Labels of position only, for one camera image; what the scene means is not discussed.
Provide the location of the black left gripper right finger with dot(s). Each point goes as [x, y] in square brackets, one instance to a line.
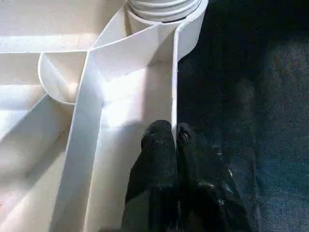
[207, 193]

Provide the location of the white plastic table leg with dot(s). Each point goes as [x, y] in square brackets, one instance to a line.
[164, 9]

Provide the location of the white plastic table top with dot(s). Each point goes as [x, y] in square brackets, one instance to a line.
[58, 29]

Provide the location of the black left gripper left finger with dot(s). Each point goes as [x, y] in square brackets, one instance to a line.
[154, 183]

